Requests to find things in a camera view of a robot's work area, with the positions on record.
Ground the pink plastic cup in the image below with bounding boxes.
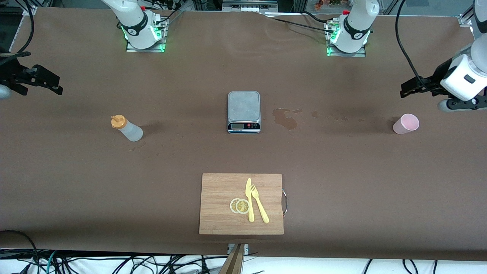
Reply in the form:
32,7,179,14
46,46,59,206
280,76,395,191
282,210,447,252
393,113,420,135

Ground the squeeze bottle with orange cap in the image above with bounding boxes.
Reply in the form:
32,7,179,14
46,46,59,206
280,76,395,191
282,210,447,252
111,115,143,142

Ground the brown table cover sheet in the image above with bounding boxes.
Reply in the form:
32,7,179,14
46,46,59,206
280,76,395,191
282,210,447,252
0,7,487,262

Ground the silver digital kitchen scale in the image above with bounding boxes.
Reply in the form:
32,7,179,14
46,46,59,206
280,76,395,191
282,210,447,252
227,91,261,134

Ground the white power strip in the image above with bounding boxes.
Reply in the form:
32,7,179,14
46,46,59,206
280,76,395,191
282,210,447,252
222,0,279,12

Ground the yellow plastic fork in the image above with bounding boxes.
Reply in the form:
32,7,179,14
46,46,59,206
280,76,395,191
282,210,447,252
251,184,270,224

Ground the wooden cutting board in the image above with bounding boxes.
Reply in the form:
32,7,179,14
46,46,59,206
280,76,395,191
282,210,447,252
199,173,285,235

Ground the yellow plastic knife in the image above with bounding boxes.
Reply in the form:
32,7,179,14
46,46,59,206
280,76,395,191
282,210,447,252
245,178,255,223

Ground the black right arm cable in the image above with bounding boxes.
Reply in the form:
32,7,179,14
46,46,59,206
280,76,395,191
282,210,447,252
8,0,35,54

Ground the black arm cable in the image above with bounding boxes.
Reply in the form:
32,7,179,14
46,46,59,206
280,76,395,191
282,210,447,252
395,0,432,91
8,0,35,54

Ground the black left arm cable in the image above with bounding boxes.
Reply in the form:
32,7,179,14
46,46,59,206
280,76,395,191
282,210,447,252
395,0,432,91

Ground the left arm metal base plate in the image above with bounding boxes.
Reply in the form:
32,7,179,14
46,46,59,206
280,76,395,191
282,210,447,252
325,19,367,58

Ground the black cable across table edge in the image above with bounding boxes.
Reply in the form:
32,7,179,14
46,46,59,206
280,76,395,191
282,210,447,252
263,13,334,33

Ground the black looped floor cable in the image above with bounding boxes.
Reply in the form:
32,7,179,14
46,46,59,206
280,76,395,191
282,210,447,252
0,230,41,274

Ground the teal floor cable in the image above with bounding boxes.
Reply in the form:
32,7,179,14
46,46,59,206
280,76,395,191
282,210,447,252
44,250,58,273

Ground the wooden post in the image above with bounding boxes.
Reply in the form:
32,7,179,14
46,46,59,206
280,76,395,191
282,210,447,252
218,244,245,274

